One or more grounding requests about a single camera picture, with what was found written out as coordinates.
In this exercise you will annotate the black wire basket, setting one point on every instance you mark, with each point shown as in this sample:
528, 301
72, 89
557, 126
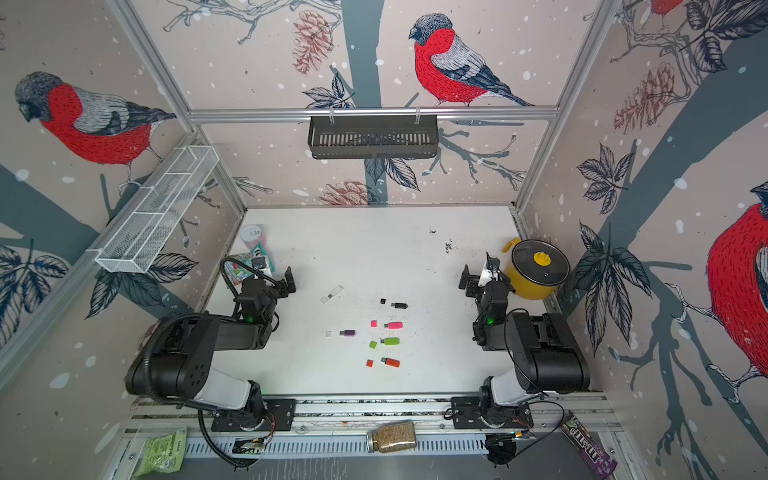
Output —
373, 137

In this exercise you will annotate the purple candy bar wrapper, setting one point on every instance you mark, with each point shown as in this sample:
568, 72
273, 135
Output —
599, 460

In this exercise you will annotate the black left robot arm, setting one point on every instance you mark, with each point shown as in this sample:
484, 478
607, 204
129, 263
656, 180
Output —
175, 366

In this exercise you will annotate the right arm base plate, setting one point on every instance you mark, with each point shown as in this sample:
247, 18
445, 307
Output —
473, 412

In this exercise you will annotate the yellow pot with black lid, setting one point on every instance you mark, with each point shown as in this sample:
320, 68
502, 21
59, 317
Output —
536, 268

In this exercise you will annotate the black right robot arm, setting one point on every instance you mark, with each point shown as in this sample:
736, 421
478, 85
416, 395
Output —
544, 356

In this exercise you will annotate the glass jar of seeds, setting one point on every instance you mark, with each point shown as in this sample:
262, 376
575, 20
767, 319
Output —
392, 437

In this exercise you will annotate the red usb drive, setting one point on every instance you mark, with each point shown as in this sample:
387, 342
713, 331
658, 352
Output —
391, 362

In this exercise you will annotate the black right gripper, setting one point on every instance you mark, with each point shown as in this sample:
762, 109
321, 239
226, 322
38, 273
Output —
475, 281

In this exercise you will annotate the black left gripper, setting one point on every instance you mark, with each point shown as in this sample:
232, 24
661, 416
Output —
282, 284

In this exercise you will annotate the white wire mesh shelf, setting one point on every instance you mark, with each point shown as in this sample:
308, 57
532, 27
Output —
140, 238

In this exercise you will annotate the green candy packet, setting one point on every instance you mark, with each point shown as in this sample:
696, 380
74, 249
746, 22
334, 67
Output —
238, 268

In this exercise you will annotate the pink can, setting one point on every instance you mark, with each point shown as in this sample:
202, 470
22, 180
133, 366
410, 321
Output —
253, 237

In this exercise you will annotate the green snack bag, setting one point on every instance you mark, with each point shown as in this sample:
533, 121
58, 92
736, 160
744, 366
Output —
163, 454

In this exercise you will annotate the clear usb drive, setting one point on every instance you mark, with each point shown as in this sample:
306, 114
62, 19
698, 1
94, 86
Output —
336, 291

